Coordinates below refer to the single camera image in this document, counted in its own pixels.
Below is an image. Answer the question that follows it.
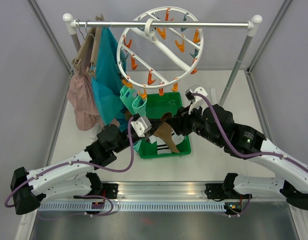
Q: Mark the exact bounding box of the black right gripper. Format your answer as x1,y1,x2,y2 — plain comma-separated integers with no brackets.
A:
166,100,222,147

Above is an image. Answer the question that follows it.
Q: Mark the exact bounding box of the white black striped sock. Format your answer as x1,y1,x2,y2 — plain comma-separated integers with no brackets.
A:
149,134,184,155

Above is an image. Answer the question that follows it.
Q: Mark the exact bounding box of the white round clip hanger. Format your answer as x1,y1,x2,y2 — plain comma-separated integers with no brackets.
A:
117,7,204,92

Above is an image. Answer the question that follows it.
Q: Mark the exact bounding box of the mint green patterned sock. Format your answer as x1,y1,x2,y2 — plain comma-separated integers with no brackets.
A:
132,95,147,117

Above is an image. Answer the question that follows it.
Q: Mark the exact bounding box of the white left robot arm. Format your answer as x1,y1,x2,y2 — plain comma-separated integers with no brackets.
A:
5,116,163,215

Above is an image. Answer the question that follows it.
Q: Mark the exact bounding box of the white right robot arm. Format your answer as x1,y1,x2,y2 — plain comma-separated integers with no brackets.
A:
167,104,308,211

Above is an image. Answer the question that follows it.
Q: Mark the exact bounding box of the beige wooden hanger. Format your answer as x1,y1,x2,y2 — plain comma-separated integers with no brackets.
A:
72,27,103,77

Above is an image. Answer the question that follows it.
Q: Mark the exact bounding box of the green plastic tray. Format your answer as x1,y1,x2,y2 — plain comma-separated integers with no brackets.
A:
139,92,191,159

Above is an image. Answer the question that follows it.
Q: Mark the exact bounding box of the orange clothes peg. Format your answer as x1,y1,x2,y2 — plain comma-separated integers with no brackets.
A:
138,89,147,100
159,88,164,96

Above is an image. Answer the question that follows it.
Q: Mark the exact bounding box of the teal shirt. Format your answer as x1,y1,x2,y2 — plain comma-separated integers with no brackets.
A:
92,27,127,131

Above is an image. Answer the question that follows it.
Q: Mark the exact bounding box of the pink garment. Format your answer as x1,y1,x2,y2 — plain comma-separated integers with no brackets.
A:
67,70,101,131

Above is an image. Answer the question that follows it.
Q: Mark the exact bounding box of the white metal clothes rack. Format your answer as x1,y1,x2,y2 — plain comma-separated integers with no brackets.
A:
63,13,262,105

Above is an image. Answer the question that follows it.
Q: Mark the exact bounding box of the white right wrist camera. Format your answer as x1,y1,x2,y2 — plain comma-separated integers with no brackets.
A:
185,84,208,115

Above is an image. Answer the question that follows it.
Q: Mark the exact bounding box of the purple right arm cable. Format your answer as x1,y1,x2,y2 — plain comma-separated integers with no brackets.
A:
191,92,308,177

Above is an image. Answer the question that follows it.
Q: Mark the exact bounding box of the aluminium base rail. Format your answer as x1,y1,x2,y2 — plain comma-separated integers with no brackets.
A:
28,181,301,213

